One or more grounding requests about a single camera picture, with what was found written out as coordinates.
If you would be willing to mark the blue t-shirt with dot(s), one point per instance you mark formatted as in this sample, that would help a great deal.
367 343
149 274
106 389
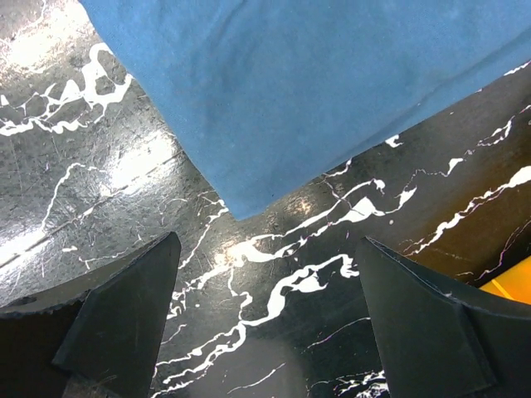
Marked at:
264 96

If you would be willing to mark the yellow plastic bin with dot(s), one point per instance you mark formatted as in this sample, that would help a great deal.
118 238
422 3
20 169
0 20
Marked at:
513 284

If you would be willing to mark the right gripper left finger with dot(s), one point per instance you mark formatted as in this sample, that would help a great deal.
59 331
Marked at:
103 328

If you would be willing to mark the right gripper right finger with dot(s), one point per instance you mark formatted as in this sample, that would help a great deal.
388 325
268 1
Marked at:
439 337

